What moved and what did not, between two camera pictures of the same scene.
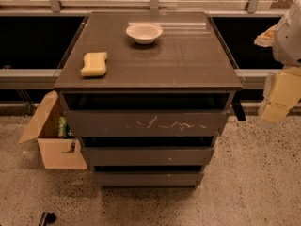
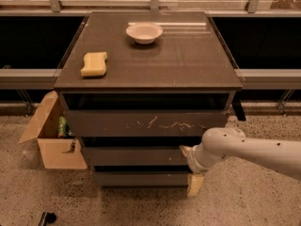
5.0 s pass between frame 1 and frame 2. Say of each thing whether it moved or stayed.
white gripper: moved
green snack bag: stayed
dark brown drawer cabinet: stayed
